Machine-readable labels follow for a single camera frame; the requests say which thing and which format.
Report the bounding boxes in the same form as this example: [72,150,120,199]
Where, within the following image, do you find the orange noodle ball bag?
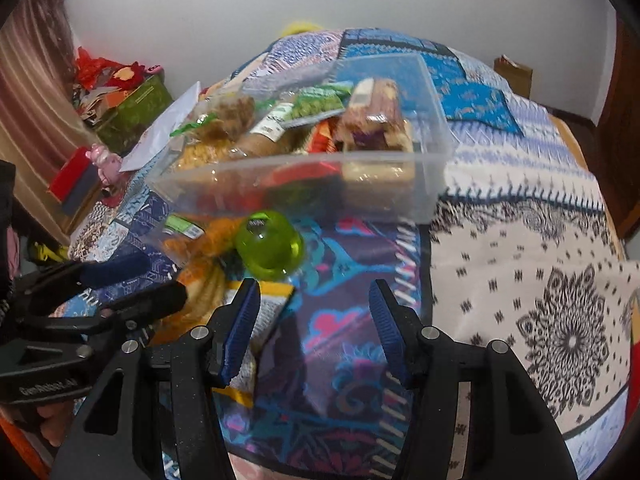
[160,214,244,266]

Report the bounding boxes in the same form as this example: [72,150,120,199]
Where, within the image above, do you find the green jelly cup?
[234,209,305,282]

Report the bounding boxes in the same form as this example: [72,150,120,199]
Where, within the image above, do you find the green fried snack bag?
[169,92,255,145]

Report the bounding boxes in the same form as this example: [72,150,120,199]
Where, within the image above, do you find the brown round biscuit pack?
[228,102,295,160]

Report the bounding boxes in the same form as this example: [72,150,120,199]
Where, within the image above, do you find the red chinese snack bag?
[304,117,338,154]

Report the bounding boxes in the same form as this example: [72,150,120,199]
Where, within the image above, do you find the green pea snack pack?
[283,81,355,128]

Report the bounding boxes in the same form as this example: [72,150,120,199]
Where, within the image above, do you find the long biscuit sleeve pack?
[335,78,405,151]

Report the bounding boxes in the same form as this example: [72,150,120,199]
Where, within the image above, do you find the red sausage snack pack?
[195,162,344,214]

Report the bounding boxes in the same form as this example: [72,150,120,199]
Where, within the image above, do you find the square cracker pack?
[342,120,416,184]

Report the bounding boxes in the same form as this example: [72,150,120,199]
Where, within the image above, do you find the person left hand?
[37,401,76,448]

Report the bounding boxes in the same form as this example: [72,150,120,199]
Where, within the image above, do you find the red box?
[48,146,100,217]

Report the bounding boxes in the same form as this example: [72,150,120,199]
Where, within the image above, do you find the pink plush toy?
[87,143,122,188]

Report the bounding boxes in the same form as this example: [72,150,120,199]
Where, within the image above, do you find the green fabric storage box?
[94,75,172,156]

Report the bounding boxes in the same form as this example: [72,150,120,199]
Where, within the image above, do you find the striped red beige curtain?
[1,0,93,244]

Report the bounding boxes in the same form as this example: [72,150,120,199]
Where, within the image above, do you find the white plastic bag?
[119,81,201,172]

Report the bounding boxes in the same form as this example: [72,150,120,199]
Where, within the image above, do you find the patchwork bed quilt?
[49,27,640,480]

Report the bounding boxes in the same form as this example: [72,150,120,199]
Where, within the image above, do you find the red toys pile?
[72,47,164,126]

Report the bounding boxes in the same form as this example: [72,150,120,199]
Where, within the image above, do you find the wooden door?
[596,18,640,240]

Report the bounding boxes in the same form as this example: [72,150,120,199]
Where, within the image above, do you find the clear plastic storage bin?
[146,53,454,223]

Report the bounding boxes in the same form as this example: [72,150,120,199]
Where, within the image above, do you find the brown cardboard box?
[494,55,534,99]

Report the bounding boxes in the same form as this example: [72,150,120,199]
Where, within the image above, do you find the yellow foam ring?
[278,20,324,37]

